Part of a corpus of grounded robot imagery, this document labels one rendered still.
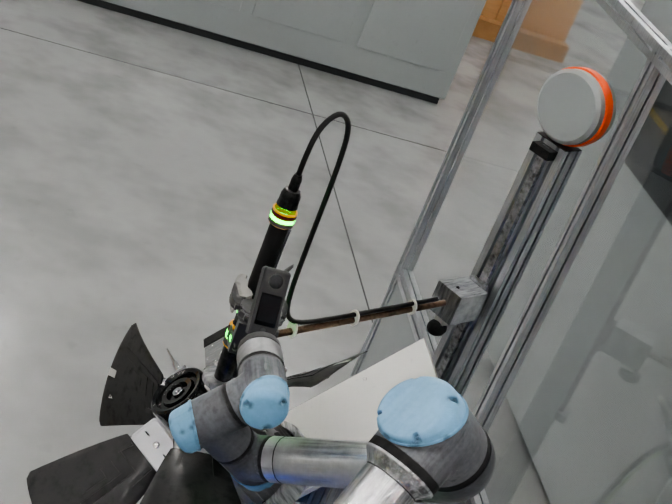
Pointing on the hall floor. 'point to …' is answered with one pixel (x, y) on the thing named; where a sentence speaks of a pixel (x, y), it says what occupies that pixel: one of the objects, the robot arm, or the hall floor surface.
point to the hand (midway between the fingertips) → (256, 278)
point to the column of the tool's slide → (499, 294)
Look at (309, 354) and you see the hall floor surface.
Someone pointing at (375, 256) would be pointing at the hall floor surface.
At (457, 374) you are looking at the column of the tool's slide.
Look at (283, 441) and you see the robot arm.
